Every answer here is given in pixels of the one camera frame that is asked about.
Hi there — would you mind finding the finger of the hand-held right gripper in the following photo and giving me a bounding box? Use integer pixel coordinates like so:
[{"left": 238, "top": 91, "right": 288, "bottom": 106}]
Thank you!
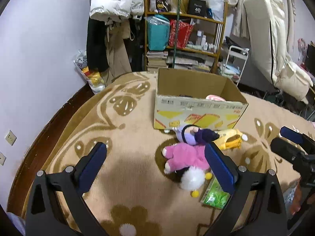
[
  {"left": 270, "top": 137, "right": 308, "bottom": 163},
  {"left": 280, "top": 126, "right": 315, "bottom": 149}
]

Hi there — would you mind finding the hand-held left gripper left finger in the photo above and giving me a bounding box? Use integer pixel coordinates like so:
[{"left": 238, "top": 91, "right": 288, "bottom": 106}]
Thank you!
[{"left": 25, "top": 142, "right": 109, "bottom": 236}]

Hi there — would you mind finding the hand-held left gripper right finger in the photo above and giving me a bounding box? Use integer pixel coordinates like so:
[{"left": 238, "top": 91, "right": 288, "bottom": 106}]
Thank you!
[{"left": 204, "top": 142, "right": 288, "bottom": 236}]

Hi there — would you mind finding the yellow plush toy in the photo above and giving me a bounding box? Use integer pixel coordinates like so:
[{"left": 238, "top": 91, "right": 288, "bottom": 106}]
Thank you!
[{"left": 217, "top": 128, "right": 248, "bottom": 150}]

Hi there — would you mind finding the green tissue pack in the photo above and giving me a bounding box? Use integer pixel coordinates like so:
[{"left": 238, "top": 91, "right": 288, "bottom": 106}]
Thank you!
[{"left": 200, "top": 177, "right": 230, "bottom": 209}]

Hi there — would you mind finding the purple plush doll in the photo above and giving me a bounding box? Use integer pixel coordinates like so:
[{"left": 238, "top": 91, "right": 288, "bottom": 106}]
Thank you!
[{"left": 175, "top": 125, "right": 220, "bottom": 145}]

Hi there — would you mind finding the cardboard box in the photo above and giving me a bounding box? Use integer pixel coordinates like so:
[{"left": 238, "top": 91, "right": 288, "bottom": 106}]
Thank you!
[{"left": 154, "top": 68, "right": 249, "bottom": 131}]

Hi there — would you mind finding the pale pink plush toy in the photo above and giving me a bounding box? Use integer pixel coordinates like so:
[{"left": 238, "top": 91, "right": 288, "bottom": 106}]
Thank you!
[{"left": 205, "top": 94, "right": 225, "bottom": 102}]

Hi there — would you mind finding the beige floral blanket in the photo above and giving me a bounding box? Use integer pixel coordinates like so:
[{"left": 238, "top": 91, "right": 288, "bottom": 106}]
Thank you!
[{"left": 21, "top": 71, "right": 315, "bottom": 236}]

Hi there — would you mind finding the clear bag of toys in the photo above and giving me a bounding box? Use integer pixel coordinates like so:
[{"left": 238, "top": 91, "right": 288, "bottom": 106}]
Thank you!
[{"left": 73, "top": 50, "right": 106, "bottom": 94}]

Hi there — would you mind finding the white trolley cart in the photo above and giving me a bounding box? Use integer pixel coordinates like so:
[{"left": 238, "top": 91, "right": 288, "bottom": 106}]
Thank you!
[{"left": 219, "top": 45, "right": 249, "bottom": 84}]

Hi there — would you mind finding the cream folded mattress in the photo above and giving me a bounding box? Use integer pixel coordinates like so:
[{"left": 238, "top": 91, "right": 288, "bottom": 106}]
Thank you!
[{"left": 244, "top": 0, "right": 314, "bottom": 101}]

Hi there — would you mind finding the beige hanging coat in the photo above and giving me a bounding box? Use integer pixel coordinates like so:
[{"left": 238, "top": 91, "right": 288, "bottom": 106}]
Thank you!
[{"left": 103, "top": 20, "right": 132, "bottom": 81}]

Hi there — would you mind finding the black hanging garment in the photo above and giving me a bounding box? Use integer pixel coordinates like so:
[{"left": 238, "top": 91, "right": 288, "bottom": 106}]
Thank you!
[{"left": 87, "top": 18, "right": 109, "bottom": 72}]

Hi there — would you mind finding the stack of books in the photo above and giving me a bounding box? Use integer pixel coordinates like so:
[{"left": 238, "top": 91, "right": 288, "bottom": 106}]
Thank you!
[{"left": 147, "top": 51, "right": 168, "bottom": 67}]

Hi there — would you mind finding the group of toiletry bottles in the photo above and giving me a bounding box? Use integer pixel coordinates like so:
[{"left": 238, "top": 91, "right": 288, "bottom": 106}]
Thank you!
[{"left": 186, "top": 30, "right": 217, "bottom": 53}]

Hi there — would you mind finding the dark hanging coat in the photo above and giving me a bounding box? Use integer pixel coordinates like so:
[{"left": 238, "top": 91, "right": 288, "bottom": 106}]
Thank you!
[{"left": 129, "top": 17, "right": 148, "bottom": 72}]

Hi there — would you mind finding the red gift bag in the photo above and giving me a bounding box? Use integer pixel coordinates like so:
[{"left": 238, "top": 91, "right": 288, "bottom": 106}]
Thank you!
[{"left": 169, "top": 20, "right": 194, "bottom": 49}]

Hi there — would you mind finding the green pole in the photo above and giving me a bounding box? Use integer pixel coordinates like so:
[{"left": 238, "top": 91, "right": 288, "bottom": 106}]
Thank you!
[{"left": 172, "top": 0, "right": 182, "bottom": 69}]

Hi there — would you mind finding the teal bag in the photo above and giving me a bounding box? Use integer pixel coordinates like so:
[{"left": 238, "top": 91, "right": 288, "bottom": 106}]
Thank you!
[{"left": 147, "top": 15, "right": 171, "bottom": 51}]

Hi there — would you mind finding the white plastic bag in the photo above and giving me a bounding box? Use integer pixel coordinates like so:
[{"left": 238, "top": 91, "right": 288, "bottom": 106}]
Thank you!
[{"left": 208, "top": 0, "right": 225, "bottom": 21}]

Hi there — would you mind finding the wooden shelf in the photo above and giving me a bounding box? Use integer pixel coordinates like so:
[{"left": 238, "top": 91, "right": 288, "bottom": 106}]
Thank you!
[{"left": 144, "top": 0, "right": 228, "bottom": 74}]

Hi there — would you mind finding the black box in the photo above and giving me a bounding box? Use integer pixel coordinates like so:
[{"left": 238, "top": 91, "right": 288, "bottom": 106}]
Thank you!
[{"left": 188, "top": 0, "right": 207, "bottom": 18}]

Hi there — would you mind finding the white puffer jacket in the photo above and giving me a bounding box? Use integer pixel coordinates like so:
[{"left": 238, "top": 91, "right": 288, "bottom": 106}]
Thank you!
[{"left": 89, "top": 0, "right": 144, "bottom": 20}]

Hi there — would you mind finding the tan furry plush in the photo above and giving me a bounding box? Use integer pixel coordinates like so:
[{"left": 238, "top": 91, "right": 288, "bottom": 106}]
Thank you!
[{"left": 170, "top": 0, "right": 191, "bottom": 14}]

